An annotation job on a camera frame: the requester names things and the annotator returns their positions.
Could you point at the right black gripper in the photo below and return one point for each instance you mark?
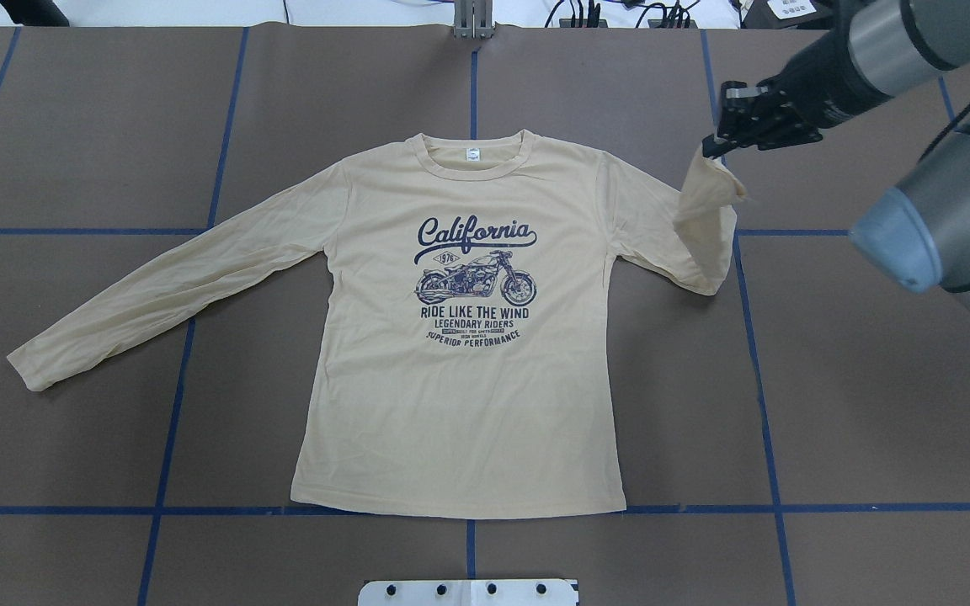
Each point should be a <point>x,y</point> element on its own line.
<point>816,74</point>

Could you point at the beige long-sleeve printed shirt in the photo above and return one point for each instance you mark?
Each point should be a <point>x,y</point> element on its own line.
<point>462,371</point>

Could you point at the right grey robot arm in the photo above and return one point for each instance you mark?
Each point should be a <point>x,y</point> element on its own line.
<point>877,53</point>

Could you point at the aluminium frame post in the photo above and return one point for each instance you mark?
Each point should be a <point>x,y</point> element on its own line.
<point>473,19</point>

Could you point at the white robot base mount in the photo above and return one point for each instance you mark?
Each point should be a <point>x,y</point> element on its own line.
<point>530,591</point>

